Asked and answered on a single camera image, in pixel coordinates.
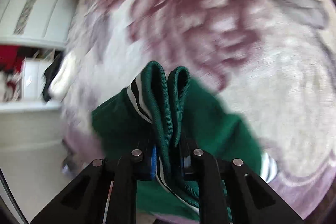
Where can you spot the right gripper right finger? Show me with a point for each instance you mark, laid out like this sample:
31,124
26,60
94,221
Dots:
229,191

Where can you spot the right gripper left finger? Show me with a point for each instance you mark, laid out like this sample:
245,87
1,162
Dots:
104,192

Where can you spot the green varsity jacket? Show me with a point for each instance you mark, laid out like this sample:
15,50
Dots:
162,108

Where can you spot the red hanging clothes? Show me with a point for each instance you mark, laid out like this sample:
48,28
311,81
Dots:
11,59

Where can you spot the white folded garment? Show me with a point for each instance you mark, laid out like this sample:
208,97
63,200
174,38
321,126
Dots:
64,78

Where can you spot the black garment on bed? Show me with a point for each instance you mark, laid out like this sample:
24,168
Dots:
50,74

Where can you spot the white drawer unit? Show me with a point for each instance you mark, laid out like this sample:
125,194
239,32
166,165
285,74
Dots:
33,80

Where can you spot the floral bed blanket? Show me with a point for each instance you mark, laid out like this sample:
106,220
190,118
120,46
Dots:
273,61

